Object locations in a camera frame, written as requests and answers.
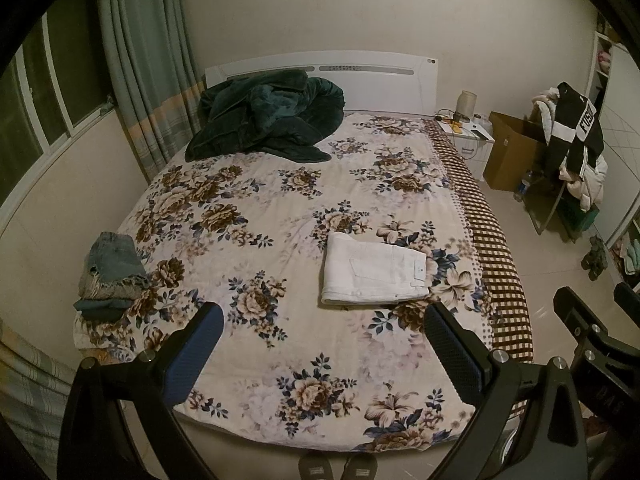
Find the white puffy coat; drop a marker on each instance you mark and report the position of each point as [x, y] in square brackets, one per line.
[582, 187]

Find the cardboard box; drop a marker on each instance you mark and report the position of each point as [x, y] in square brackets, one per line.
[512, 152]

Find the plastic water bottle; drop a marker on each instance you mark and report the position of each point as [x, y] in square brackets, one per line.
[523, 187]

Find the white framed window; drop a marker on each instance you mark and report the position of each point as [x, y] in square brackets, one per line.
[45, 95]

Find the green plaid cloth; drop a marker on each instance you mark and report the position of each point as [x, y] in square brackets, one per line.
[30, 390]

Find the black and white jacket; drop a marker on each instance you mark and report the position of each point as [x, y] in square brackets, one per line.
[575, 120]

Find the blue denim shorts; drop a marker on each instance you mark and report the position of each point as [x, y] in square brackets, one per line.
[115, 257]

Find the white pants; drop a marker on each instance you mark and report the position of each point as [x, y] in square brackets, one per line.
[372, 270]

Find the green curtain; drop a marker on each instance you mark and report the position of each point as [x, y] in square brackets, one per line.
[145, 60]

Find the white bed headboard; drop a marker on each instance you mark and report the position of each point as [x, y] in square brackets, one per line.
[385, 85]

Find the white nightstand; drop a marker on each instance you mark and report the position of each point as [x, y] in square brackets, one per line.
[470, 147]

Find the beige cup on nightstand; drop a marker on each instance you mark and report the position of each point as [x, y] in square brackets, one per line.
[466, 106]

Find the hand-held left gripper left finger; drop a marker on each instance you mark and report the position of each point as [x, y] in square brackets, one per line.
[200, 350]

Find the dark green plush blanket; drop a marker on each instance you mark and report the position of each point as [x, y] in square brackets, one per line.
[260, 115]

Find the dark clothes chair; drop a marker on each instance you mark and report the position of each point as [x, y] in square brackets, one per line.
[545, 205]

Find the grey frayed denim shorts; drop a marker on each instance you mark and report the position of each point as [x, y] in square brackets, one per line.
[107, 290]

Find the green plastic crate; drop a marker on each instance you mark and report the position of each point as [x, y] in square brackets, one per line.
[584, 217]

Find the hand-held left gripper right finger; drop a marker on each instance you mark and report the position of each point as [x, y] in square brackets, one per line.
[452, 355]

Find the floral printed blanket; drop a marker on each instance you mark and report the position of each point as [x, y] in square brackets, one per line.
[280, 200]

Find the white wardrobe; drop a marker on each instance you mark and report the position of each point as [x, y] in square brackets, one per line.
[622, 110]

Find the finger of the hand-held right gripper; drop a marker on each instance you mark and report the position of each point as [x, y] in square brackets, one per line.
[629, 296]
[575, 310]

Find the dark green folded pants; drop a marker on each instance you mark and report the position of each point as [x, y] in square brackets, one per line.
[102, 309]

